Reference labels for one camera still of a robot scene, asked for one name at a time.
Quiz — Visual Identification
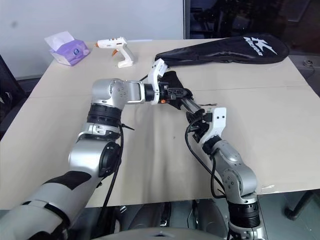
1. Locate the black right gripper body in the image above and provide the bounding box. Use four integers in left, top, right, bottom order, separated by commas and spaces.
190, 112, 214, 142

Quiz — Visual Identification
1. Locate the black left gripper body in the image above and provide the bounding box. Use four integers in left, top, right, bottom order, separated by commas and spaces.
157, 81, 181, 104

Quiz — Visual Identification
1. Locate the black racket bag white logo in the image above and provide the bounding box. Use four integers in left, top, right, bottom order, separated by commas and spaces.
154, 35, 291, 69

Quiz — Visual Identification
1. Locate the white hot glue gun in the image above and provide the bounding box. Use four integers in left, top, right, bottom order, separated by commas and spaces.
93, 36, 139, 69

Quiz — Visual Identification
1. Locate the purple tissue pack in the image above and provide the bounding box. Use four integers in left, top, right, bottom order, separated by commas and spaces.
43, 30, 91, 67

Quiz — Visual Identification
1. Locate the grey box with round socket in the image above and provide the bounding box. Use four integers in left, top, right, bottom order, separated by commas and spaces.
296, 58, 317, 76

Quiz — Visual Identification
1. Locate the black chair base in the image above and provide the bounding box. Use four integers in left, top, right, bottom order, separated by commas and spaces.
283, 198, 320, 221

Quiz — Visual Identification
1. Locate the black office chair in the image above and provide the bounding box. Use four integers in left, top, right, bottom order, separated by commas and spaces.
0, 53, 27, 141

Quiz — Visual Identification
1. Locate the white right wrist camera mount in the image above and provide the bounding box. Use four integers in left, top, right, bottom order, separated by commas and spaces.
199, 106, 228, 144

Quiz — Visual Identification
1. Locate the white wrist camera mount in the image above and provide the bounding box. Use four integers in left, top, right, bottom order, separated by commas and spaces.
199, 106, 228, 144
146, 59, 168, 105

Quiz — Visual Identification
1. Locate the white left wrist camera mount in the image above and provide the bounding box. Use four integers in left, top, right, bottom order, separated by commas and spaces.
146, 59, 168, 105

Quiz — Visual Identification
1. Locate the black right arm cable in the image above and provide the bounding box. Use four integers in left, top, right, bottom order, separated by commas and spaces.
184, 113, 227, 200

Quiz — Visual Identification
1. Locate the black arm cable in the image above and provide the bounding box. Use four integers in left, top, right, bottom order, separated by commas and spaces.
99, 122, 136, 210
184, 113, 227, 200

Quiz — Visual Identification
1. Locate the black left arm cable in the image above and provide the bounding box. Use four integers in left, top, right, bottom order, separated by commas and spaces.
99, 122, 136, 210

